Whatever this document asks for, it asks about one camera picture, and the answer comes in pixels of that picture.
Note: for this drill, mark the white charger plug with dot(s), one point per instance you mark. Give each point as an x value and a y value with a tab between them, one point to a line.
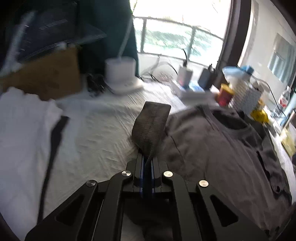
184	76

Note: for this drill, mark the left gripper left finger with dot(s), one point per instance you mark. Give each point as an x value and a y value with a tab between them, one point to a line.
123	203

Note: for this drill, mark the white power strip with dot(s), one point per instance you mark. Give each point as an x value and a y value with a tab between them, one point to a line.
194	91

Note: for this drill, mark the dark grey t-shirt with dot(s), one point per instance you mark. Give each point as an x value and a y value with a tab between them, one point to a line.
227	149

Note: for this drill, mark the teal curtain left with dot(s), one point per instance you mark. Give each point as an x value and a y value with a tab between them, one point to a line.
112	18

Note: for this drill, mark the white folded garment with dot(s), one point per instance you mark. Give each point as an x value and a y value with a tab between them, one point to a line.
26	126

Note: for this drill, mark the white perforated basket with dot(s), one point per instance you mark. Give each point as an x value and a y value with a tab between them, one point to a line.
245	97

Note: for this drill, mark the blue tissue packet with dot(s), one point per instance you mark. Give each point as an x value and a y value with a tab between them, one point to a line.
238	71

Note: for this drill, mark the black charger plug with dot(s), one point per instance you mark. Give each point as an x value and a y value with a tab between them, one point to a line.
207	77

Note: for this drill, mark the brown cardboard box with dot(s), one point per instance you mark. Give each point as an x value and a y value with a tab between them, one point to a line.
53	76

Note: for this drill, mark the white desk lamp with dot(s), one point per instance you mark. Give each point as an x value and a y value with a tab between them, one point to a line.
120	75

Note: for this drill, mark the red can yellow lid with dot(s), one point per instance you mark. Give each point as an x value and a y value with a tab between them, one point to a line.
225	95

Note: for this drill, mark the tablet with dark screen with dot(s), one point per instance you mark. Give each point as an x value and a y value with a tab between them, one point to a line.
40	32

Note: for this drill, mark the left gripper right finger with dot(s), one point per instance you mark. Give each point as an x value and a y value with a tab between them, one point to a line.
179	212

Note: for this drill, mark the yellow snack packet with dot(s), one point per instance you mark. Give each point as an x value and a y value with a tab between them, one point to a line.
259	115

